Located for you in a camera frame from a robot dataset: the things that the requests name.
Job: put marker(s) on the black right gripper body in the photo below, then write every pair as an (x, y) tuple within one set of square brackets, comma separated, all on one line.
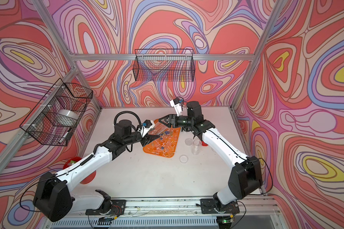
[(184, 120)]

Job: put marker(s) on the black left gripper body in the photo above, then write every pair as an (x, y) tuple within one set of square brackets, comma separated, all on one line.
[(134, 138)]

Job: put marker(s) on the red jar lid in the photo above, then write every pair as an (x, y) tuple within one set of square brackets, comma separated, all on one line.
[(205, 143)]

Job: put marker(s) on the patterned lid candy jar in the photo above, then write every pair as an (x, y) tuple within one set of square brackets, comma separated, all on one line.
[(159, 128)]

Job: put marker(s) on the white lid candy jar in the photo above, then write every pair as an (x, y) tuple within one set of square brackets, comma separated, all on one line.
[(196, 147)]

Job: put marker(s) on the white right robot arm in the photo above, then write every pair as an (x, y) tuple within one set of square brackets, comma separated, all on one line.
[(245, 176)]

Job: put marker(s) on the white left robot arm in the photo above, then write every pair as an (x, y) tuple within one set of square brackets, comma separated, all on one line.
[(53, 194)]

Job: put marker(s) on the lollipop candies on tray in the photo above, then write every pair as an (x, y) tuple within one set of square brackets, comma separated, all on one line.
[(165, 146)]

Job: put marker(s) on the orange tray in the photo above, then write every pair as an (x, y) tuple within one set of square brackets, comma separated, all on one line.
[(165, 145)]

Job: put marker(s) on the white bowl in basket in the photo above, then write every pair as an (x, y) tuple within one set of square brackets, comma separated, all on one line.
[(66, 118)]

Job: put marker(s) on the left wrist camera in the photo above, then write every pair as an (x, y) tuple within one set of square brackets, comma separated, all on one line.
[(146, 126)]

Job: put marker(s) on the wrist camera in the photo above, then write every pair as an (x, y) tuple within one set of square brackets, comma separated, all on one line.
[(146, 126), (177, 104)]

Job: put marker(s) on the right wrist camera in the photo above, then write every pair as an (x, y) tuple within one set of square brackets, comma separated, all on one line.
[(177, 104)]

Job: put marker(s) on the black wire basket back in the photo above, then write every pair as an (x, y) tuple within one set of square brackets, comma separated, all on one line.
[(164, 65)]

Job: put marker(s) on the black wire basket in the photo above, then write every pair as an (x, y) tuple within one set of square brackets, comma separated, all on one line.
[(42, 126), (164, 65)]

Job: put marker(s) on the black wire basket left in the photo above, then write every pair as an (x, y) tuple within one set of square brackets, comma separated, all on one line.
[(42, 126)]

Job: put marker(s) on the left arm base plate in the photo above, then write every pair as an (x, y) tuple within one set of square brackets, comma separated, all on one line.
[(114, 207)]

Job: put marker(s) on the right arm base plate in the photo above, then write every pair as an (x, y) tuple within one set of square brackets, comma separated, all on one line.
[(213, 206)]

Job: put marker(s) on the aluminium frame corner post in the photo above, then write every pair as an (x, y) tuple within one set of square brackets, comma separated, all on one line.
[(272, 20)]

